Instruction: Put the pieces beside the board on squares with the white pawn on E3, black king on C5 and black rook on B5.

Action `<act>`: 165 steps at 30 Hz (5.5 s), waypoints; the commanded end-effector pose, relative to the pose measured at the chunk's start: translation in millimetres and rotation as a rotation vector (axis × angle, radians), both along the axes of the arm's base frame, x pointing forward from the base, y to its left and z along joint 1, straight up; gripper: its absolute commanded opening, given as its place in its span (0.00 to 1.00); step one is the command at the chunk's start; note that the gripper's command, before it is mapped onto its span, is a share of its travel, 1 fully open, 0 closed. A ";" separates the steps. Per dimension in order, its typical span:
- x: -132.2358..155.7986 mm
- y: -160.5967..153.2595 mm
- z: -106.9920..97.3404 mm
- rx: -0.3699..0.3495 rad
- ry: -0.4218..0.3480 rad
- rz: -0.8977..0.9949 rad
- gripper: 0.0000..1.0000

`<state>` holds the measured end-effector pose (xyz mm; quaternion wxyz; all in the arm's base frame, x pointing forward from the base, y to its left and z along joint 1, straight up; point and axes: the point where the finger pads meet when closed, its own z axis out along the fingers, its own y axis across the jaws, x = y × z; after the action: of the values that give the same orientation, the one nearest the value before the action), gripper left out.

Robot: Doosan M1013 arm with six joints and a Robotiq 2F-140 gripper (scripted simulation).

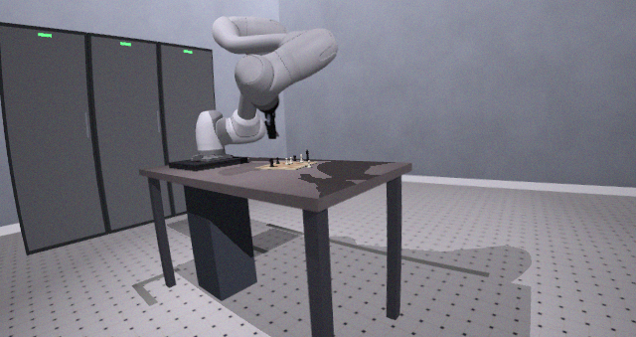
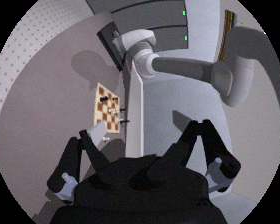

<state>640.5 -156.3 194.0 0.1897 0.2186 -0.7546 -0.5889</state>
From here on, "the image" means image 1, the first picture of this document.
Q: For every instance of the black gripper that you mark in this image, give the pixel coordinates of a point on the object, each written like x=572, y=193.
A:
x=270, y=122

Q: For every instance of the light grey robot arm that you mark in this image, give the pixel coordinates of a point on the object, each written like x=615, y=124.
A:
x=260, y=76

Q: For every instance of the brown and cream chessboard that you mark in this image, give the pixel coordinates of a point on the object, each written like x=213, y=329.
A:
x=282, y=166

